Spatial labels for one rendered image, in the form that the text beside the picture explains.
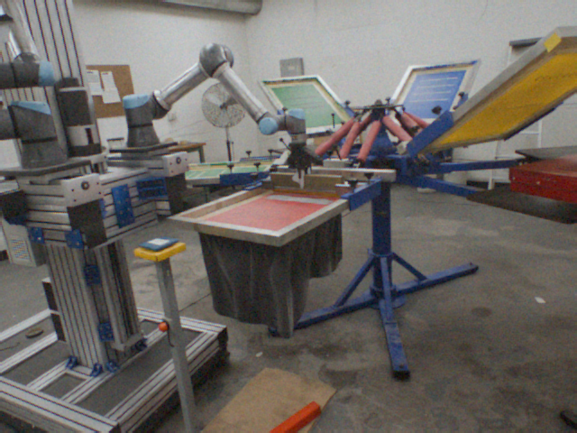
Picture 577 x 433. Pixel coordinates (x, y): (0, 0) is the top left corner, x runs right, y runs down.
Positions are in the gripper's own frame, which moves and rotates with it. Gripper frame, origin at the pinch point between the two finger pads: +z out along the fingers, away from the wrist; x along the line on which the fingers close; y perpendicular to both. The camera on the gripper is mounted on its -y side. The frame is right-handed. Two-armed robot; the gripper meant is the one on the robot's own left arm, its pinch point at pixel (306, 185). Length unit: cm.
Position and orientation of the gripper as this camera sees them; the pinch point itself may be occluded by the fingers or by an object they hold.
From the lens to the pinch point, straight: 201.9
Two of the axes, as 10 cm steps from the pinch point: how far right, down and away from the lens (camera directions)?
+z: 0.9, 9.6, 2.8
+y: -8.1, -1.0, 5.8
